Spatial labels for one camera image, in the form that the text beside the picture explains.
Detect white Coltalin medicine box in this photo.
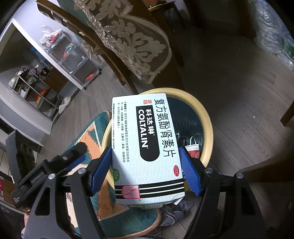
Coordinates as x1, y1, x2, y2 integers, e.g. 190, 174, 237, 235
111, 93, 185, 208

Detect trash pile inside bin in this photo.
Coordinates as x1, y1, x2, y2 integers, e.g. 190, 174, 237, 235
176, 133, 204, 159

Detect yellow rimmed teal trash bin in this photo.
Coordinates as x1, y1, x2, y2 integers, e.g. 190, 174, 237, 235
101, 87, 214, 170

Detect teal and beige printed mat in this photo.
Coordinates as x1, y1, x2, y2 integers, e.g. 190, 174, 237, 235
69, 111, 162, 238

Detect white slippers on floor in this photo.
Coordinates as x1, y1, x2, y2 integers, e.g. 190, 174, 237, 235
58, 97, 71, 115

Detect grey plastic drawer cart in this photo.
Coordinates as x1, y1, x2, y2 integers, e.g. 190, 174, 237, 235
46, 32, 101, 89

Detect lace embroidered tablecloth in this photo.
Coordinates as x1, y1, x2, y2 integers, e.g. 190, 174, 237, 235
57, 0, 173, 84

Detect clear plastic water bottles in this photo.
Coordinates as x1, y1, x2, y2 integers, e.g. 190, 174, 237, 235
248, 1, 293, 70

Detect wooden dining chair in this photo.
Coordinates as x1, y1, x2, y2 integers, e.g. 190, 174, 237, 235
36, 1, 184, 94

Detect metal wire shelving rack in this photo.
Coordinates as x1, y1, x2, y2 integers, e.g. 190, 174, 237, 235
8, 67, 63, 121

